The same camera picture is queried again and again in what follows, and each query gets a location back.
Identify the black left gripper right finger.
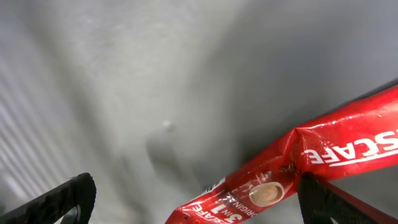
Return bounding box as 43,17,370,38
297,173,397,224

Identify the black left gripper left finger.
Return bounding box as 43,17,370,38
1,172,96,224

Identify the red Nescafe coffee stick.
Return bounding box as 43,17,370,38
167,87,397,224

